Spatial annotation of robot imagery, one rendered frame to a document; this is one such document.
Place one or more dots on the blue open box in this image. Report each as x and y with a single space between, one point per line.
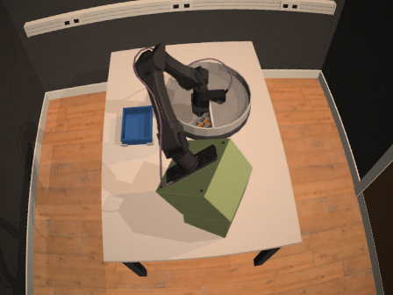
138 124

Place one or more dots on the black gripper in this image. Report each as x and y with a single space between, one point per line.
196 103

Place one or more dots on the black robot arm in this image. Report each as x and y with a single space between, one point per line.
173 139

